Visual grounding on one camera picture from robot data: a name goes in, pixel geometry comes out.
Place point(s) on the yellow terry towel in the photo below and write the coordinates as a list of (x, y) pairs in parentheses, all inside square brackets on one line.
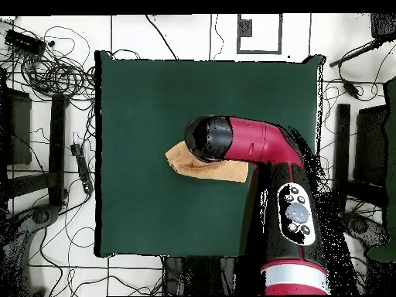
[(216, 173)]

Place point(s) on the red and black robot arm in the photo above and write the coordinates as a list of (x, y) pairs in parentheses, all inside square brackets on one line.
[(256, 139)]

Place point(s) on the black flat box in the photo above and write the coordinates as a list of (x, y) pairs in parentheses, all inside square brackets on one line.
[(18, 130), (371, 145)]

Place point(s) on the dark green table cloth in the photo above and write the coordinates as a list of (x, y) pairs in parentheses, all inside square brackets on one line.
[(139, 108)]

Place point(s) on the black power strip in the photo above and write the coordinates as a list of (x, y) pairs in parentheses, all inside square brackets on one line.
[(82, 167)]

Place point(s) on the black stand bar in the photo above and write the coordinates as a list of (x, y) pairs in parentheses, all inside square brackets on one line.
[(342, 148), (57, 148)]

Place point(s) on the dark grey square plate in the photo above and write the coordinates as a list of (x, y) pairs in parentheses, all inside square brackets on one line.
[(245, 28)]

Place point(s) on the black power adapter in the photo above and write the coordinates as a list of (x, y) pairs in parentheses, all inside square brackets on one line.
[(351, 88)]

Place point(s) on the black boom pole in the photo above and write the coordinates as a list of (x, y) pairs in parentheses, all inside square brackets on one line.
[(355, 54)]

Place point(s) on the dark green hanging cloth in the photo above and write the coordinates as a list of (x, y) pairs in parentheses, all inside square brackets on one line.
[(392, 139)]

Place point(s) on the black network box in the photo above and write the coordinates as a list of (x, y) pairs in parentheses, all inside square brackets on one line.
[(24, 41)]

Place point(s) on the black speckled box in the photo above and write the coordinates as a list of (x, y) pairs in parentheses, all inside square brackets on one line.
[(383, 26)]

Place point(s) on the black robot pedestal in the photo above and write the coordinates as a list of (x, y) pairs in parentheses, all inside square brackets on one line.
[(191, 275)]

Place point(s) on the grey floor tape frame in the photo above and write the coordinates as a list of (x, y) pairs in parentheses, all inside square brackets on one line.
[(280, 37)]

